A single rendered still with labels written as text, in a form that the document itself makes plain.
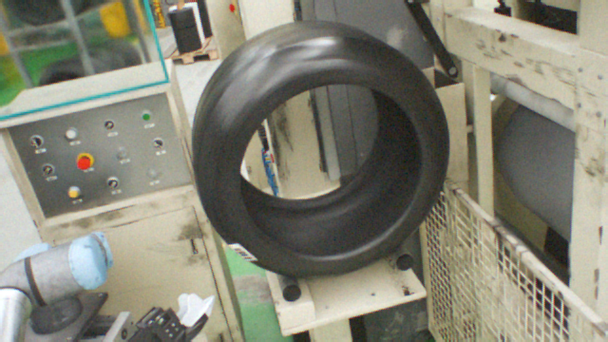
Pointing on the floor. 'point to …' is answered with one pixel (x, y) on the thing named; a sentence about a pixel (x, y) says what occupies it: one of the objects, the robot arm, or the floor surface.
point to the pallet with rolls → (191, 32)
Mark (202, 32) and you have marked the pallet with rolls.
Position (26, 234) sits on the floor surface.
